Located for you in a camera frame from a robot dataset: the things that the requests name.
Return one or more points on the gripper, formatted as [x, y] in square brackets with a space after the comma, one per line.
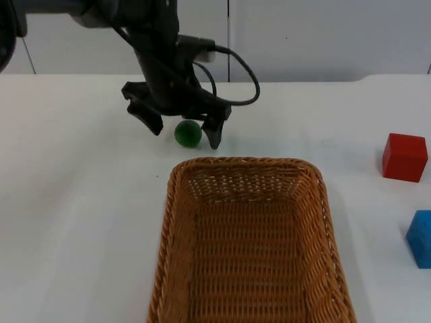
[165, 84]

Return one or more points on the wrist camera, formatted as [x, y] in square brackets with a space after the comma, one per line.
[195, 42]

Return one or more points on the green ball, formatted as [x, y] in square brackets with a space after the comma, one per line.
[187, 134]

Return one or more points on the blue cube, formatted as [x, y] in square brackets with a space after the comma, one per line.
[421, 239]

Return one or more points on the brown wicker basket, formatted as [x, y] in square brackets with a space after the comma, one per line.
[249, 242]

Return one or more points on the red cube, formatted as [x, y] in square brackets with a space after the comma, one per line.
[404, 158]

